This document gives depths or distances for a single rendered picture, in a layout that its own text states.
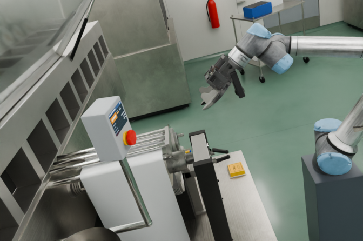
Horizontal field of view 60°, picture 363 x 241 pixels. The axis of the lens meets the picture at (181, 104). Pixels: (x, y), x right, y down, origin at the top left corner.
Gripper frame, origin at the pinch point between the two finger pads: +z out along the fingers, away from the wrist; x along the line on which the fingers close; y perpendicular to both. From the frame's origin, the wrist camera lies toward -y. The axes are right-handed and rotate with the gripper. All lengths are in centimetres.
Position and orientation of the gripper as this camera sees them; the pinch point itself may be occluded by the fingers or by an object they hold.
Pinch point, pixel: (205, 105)
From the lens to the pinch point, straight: 121.1
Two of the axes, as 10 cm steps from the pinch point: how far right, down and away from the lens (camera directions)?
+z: -5.9, 7.4, 3.2
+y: -8.0, -5.1, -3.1
